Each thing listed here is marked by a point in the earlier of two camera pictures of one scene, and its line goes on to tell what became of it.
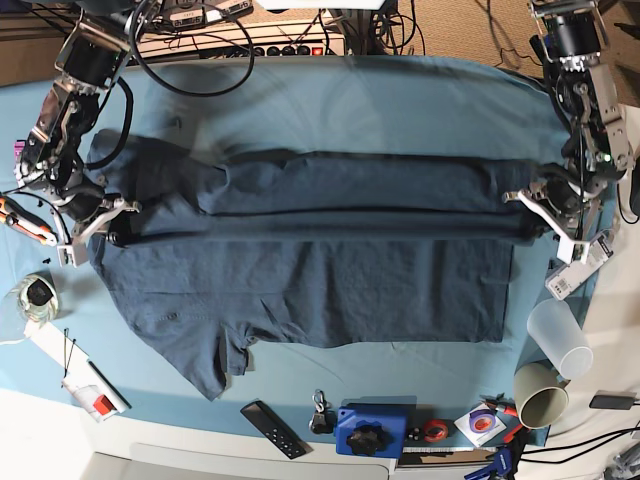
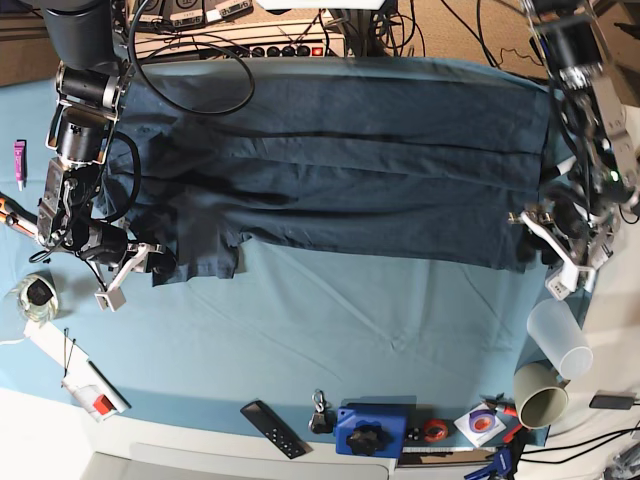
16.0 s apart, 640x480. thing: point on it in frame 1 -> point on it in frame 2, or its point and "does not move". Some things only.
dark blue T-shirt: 236,247 -> 341,154
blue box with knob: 371,429 does not move
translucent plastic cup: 559,334 does not move
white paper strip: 75,361 does not move
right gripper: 83,200 -> 107,245
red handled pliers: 505,405 does not move
